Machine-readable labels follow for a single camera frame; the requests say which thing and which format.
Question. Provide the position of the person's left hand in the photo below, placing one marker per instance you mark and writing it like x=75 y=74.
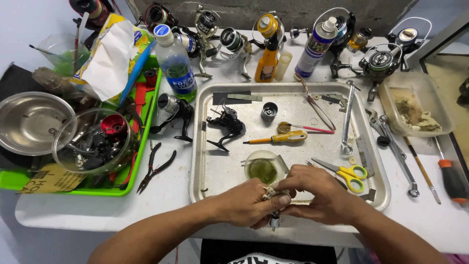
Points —
x=241 y=203

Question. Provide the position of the person's right hand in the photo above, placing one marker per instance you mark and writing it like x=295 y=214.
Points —
x=326 y=200

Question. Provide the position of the rag scrap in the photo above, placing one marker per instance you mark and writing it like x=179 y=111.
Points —
x=270 y=192

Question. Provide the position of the small metal reel part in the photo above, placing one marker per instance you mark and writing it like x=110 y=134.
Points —
x=274 y=221

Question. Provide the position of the large metal tray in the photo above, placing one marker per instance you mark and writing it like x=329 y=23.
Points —
x=227 y=165

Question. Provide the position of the small bowl of green liquid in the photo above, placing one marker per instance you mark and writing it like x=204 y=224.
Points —
x=262 y=167

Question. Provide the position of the small beige washer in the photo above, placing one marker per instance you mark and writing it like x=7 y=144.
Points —
x=352 y=160

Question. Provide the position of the person's black shirt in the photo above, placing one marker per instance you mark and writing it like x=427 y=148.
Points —
x=263 y=253

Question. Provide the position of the black fishing reel body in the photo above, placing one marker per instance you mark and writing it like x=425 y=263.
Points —
x=229 y=123

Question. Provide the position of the black round knob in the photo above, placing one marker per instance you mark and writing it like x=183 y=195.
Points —
x=383 y=141

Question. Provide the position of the small yellow grease cap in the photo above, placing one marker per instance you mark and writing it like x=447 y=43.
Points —
x=283 y=128

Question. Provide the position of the silver combination wrench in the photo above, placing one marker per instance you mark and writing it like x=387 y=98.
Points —
x=348 y=117

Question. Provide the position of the long thin tweezers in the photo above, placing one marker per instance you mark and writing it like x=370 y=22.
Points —
x=317 y=106

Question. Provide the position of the black needle-nose pliers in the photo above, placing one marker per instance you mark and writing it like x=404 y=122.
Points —
x=154 y=170

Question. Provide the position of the silver adjustable wrench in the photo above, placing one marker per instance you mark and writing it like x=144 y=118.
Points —
x=374 y=119

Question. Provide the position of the grey metal spool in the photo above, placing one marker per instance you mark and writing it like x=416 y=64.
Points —
x=269 y=111

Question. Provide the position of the long wooden paintbrush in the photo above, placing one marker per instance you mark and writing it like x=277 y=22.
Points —
x=421 y=170

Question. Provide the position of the grey sandpaper strip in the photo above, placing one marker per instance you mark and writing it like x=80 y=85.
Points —
x=249 y=97

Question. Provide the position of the black and silver fishing reel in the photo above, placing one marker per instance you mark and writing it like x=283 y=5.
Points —
x=176 y=110

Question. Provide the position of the green plastic tray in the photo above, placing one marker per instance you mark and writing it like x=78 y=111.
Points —
x=141 y=146

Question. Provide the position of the orange and black screwdriver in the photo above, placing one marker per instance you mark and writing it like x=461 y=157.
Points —
x=452 y=181

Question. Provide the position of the plastic container with rags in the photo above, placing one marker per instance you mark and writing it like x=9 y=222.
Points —
x=417 y=110

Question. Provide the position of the translucent white cap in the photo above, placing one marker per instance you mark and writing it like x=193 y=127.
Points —
x=283 y=66

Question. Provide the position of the orange oil bottle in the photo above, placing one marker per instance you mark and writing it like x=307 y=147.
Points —
x=266 y=62

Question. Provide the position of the dark grey fishing reel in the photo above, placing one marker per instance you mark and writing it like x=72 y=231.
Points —
x=381 y=64

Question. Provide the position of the red plastic tool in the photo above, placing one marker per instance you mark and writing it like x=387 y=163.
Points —
x=141 y=97

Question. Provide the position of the clear bottle with blue label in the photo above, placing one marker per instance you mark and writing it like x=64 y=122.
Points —
x=177 y=69

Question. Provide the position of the red reel spool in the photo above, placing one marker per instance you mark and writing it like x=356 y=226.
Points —
x=113 y=125

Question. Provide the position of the white spray can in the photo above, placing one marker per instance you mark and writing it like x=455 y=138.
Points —
x=317 y=46

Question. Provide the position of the silver reel with dark spool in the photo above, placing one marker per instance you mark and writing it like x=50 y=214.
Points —
x=234 y=42

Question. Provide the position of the gold fishing reel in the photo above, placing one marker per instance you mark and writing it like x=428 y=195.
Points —
x=359 y=40

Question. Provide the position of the glass bowl of reel parts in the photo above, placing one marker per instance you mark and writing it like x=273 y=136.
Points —
x=88 y=150

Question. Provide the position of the blue plastic stick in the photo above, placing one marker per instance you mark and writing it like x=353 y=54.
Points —
x=137 y=73

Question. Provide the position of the blue and black fishing reel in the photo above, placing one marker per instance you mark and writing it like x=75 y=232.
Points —
x=344 y=33

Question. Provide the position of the black reel with white spool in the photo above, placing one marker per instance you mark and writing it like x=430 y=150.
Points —
x=188 y=42

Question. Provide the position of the black reel with silver spool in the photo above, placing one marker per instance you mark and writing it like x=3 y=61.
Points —
x=407 y=38

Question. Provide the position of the yellow fishing reel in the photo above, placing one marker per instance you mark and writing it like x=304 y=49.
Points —
x=269 y=24

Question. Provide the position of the brown cardboard piece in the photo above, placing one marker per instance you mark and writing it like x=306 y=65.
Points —
x=51 y=179

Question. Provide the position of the yellow printed plastic bag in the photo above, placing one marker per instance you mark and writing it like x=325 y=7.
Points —
x=106 y=60

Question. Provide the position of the black reel with red trim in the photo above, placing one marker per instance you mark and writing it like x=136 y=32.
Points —
x=157 y=14

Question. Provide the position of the stainless steel bowl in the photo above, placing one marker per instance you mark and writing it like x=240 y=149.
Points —
x=31 y=123

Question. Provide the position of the clear cup with green liquid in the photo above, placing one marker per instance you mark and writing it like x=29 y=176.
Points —
x=66 y=57

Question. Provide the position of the red and black fishing reel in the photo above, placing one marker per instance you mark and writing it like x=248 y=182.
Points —
x=91 y=11

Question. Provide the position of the thin brush in cup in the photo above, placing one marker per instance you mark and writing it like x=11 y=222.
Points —
x=42 y=50

